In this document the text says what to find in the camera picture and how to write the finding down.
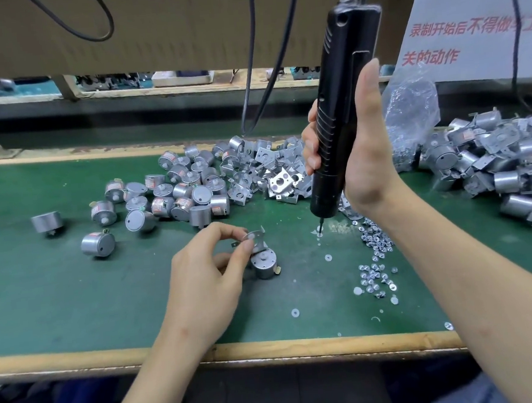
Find person's right hand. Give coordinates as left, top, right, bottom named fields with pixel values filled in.
left=295, top=56, right=404, bottom=220

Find person's left hand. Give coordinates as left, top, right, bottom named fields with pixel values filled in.
left=154, top=220, right=264, bottom=357

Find silver round motor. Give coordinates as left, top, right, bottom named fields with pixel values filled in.
left=249, top=248, right=282, bottom=281

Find black electric screwdriver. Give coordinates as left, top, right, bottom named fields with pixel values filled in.
left=296, top=0, right=398, bottom=238

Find silver metal bracket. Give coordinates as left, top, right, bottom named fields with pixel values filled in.
left=232, top=226, right=269, bottom=255

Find pile of metal brackets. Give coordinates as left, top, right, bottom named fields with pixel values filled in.
left=157, top=131, right=317, bottom=215

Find pile of silver motors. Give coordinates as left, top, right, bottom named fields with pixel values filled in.
left=27, top=146, right=234, bottom=264

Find pile of assembled motors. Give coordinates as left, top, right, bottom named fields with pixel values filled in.
left=414, top=106, right=532, bottom=239

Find person's left forearm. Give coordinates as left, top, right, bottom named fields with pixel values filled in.
left=98, top=334, right=227, bottom=403

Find person's right forearm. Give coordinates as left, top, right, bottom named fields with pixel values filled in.
left=369, top=176, right=532, bottom=403

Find small clear plastic bag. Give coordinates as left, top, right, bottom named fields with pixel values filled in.
left=382, top=64, right=445, bottom=173

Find scatter of small silver screws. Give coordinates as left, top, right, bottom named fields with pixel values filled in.
left=285, top=196, right=455, bottom=342

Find white paper sign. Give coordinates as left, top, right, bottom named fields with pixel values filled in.
left=388, top=0, right=532, bottom=88

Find green bench mat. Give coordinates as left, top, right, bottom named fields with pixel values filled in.
left=0, top=126, right=532, bottom=359

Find brown back panel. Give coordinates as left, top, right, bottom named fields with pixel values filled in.
left=0, top=0, right=425, bottom=90

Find grey blue trousers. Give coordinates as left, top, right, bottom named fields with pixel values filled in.
left=446, top=373, right=508, bottom=403

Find black hanging cable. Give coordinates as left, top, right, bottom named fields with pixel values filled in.
left=241, top=0, right=312, bottom=133
left=234, top=0, right=265, bottom=134

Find black looped cable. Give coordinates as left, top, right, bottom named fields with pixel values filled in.
left=27, top=0, right=117, bottom=48

